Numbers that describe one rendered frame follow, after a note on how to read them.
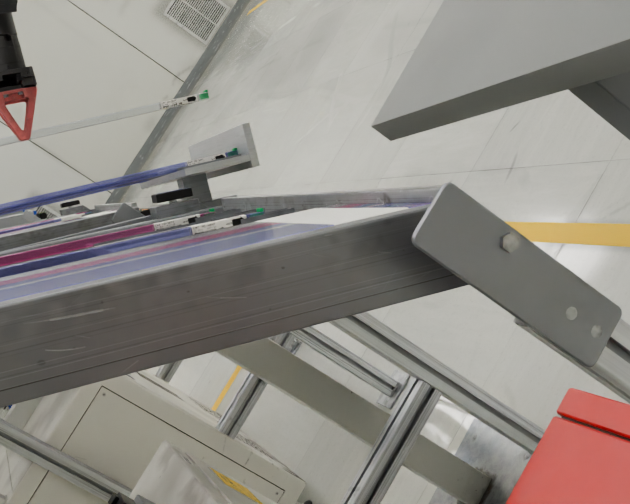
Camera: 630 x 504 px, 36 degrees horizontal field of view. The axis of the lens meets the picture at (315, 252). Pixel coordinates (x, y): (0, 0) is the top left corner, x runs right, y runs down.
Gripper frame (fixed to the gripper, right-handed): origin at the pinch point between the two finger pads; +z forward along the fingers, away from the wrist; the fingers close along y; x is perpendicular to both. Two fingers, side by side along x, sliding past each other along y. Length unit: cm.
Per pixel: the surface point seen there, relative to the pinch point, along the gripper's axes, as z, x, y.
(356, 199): 18, 19, 73
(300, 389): 50, 32, 3
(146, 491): 51, 1, 26
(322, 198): 17, 20, 64
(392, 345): 43, 42, 21
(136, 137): -40, 162, -712
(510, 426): 61, 58, 22
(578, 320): 29, 24, 96
